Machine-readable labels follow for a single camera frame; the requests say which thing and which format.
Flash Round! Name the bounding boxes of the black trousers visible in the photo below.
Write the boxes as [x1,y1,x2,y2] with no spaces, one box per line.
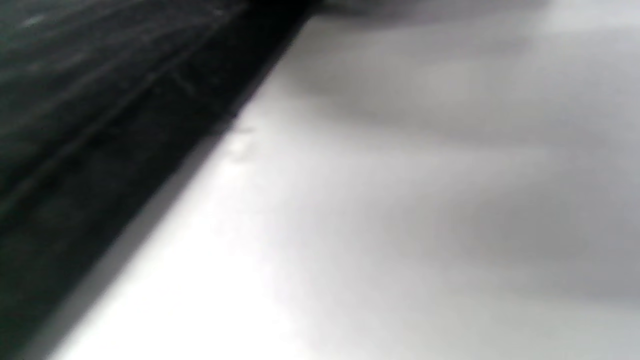
[0,0,321,360]

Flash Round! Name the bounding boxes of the white table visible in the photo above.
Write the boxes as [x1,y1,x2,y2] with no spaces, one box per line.
[20,0,640,360]

